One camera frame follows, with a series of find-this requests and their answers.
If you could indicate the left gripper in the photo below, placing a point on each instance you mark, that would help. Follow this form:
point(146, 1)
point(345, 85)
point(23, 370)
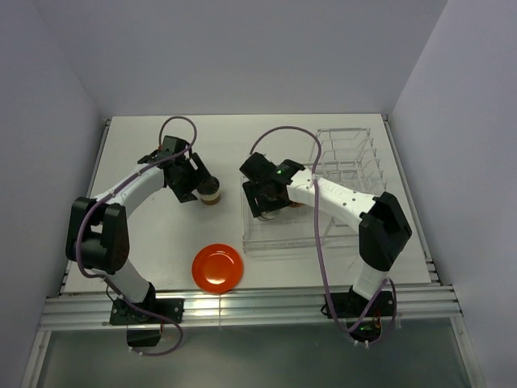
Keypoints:
point(199, 176)

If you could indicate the orange plate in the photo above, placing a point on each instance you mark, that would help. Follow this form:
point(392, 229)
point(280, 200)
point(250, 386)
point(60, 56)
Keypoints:
point(217, 268)

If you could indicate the clear acrylic dish rack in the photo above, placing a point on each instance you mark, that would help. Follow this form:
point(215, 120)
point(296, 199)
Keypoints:
point(349, 171)

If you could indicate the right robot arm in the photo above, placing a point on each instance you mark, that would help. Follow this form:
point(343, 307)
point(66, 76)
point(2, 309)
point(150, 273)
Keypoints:
point(379, 221)

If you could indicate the aluminium front rail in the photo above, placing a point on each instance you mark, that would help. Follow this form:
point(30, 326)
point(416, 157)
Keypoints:
point(91, 311)

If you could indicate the clear faceted glass tumbler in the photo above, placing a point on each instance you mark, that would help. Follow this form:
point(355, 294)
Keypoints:
point(268, 216)

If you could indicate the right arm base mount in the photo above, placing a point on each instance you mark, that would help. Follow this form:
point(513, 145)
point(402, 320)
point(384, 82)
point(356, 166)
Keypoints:
point(379, 317)

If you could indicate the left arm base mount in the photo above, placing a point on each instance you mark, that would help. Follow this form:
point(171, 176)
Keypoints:
point(145, 327)

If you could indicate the steel cup brown base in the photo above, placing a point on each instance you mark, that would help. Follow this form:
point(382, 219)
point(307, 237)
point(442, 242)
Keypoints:
point(209, 191)

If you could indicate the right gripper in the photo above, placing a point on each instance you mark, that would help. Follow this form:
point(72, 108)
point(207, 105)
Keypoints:
point(252, 191)

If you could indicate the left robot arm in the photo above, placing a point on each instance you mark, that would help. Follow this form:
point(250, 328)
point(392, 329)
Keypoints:
point(98, 238)

